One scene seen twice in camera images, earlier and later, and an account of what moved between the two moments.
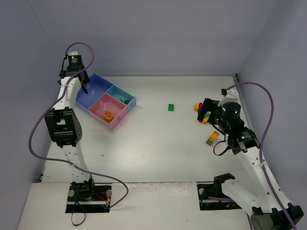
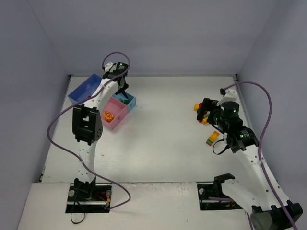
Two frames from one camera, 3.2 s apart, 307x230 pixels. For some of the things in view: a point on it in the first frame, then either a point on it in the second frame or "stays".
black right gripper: (207, 109) stays
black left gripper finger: (84, 89) to (119, 91)
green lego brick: (209, 141) stays
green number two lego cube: (126, 101) stays
